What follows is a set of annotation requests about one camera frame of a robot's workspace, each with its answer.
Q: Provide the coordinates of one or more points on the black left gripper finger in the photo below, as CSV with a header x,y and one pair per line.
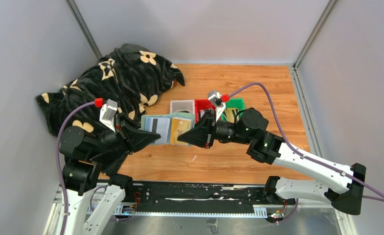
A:
x,y
135,139
125,123

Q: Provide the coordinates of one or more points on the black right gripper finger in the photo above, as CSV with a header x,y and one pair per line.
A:
x,y
207,117
200,135

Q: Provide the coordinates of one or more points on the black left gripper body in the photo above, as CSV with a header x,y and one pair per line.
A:
x,y
107,139

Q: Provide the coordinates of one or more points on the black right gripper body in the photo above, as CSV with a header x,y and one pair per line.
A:
x,y
221,131

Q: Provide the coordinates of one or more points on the teal leather card holder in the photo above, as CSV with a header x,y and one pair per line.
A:
x,y
171,115

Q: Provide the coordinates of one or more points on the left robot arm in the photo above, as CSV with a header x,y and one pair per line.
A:
x,y
83,153

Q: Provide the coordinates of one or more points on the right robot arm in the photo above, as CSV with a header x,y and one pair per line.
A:
x,y
330,182

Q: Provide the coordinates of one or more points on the gold cards in green bin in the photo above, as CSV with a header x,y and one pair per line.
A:
x,y
230,114

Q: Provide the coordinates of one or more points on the gold card in holder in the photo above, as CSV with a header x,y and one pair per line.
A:
x,y
178,127

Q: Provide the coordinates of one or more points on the white card in holder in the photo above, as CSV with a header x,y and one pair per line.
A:
x,y
159,125

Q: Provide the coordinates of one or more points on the red plastic bin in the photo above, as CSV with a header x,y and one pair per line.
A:
x,y
200,106

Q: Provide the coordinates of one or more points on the green plastic bin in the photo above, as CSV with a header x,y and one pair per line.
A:
x,y
233,106

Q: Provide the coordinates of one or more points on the white plastic bin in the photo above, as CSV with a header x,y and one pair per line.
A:
x,y
186,106

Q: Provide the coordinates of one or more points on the black floral fleece blanket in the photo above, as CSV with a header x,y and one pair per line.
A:
x,y
130,75

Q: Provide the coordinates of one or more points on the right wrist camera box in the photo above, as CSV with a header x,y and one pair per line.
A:
x,y
218,101

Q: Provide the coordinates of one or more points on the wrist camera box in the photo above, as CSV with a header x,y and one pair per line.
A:
x,y
107,114
218,101

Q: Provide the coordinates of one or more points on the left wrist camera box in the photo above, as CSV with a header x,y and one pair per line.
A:
x,y
107,114

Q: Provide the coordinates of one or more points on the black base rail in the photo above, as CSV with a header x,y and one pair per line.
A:
x,y
158,198

